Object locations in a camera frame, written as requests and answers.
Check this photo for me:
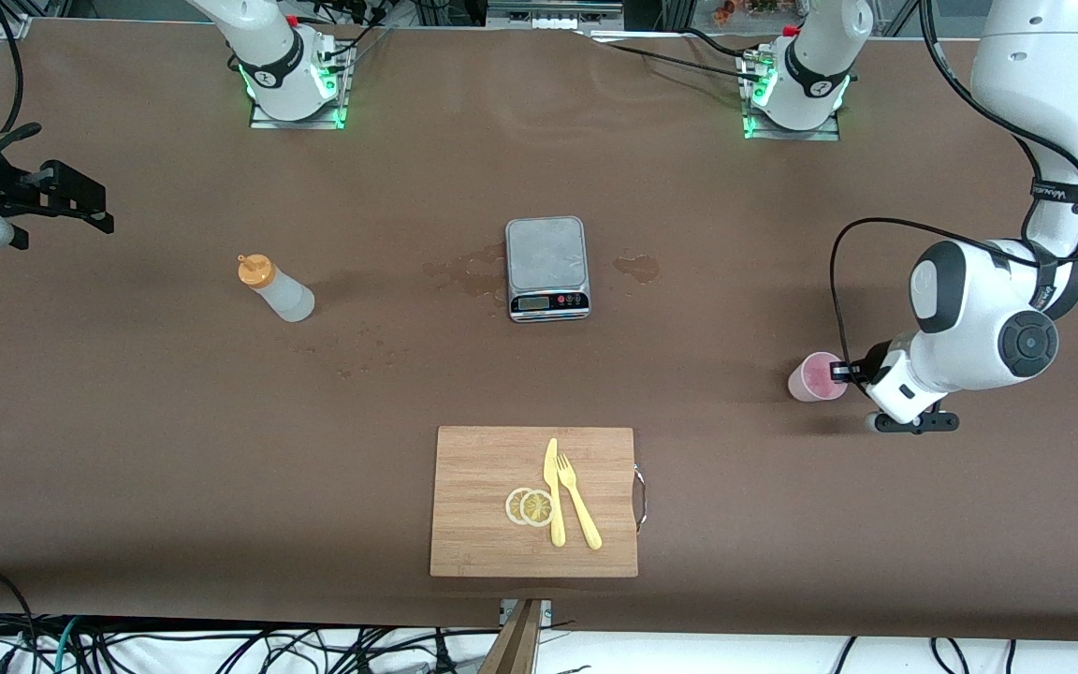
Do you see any pink plastic cup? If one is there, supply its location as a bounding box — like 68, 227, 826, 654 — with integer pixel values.
787, 351, 849, 403

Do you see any translucent sauce bottle orange cap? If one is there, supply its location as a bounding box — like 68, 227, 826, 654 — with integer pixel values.
238, 253, 316, 324

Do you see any liquid spill puddle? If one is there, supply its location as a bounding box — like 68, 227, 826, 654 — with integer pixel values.
613, 254, 663, 285
422, 243, 508, 300

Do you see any yellow plastic fork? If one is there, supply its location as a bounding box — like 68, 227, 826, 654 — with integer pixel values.
557, 453, 604, 551

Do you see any silver digital kitchen scale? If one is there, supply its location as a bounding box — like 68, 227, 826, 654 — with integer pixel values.
504, 216, 591, 323

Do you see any yellow plastic knife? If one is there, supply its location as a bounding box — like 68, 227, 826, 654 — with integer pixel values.
544, 437, 567, 548

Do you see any bamboo cutting board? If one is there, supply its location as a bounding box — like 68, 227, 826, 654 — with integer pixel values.
430, 426, 639, 579

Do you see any grey metal box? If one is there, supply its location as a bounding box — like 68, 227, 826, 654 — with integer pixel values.
486, 0, 626, 31

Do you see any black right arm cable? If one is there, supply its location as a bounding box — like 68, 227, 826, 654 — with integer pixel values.
0, 0, 25, 137

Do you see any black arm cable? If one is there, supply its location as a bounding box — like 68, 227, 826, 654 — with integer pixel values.
827, 0, 1078, 375
0, 0, 25, 137

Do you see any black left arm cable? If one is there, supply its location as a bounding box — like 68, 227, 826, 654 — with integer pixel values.
827, 0, 1078, 375

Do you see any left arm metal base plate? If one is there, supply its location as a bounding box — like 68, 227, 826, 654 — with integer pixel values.
742, 47, 842, 142

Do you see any black base cable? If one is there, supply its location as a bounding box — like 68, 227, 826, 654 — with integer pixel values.
576, 28, 766, 81

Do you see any small metal bracket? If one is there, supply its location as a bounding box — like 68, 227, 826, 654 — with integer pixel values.
499, 599, 553, 630

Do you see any teal floor cable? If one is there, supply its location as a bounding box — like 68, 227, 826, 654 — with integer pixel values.
51, 616, 81, 674

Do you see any wooden post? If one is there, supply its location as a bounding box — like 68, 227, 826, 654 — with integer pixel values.
476, 599, 541, 674

